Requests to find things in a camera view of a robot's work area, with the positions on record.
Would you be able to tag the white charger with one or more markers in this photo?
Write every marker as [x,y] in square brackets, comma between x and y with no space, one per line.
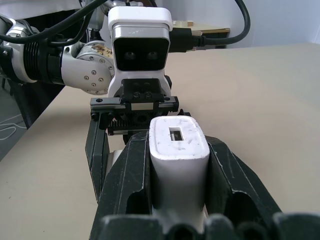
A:
[178,162]

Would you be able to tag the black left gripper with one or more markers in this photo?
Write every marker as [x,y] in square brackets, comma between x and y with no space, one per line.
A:
[141,87]

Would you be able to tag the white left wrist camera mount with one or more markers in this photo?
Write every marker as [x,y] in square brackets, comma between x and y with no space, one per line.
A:
[140,23]

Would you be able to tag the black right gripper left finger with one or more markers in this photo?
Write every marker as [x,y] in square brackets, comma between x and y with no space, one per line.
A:
[125,175]

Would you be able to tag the small beige box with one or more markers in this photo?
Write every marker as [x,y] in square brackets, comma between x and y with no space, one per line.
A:
[183,23]

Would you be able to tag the wooden background table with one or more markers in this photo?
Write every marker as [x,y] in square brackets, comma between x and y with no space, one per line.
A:
[212,29]

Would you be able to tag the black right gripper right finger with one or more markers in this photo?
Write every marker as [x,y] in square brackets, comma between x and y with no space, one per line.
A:
[225,180]

